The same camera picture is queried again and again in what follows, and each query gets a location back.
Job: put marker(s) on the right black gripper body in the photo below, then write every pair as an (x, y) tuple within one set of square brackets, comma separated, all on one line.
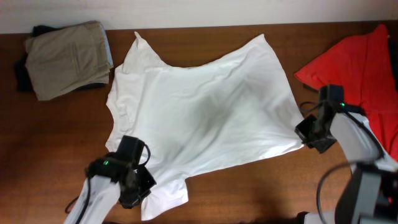
[(315, 135)]

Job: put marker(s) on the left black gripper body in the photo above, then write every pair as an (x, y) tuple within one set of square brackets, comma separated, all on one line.
[(143, 183)]

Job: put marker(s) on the white t-shirt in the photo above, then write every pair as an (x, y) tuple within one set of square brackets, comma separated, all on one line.
[(232, 111)]

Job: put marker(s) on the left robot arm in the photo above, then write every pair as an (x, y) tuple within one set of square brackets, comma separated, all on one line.
[(117, 177)]

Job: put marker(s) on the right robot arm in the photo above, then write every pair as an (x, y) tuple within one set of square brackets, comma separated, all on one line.
[(370, 195)]

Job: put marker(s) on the red t-shirt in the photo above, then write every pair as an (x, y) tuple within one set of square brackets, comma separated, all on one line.
[(380, 106)]

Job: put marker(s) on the dark garment under red shirt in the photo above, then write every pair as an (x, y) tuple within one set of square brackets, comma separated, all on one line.
[(356, 63)]

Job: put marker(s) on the folded light blue garment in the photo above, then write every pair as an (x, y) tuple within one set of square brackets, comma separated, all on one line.
[(107, 47)]

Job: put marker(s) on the folded khaki trousers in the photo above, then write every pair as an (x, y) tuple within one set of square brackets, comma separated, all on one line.
[(58, 62)]

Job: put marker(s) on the folded black garment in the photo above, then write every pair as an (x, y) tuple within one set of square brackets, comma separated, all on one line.
[(24, 83)]

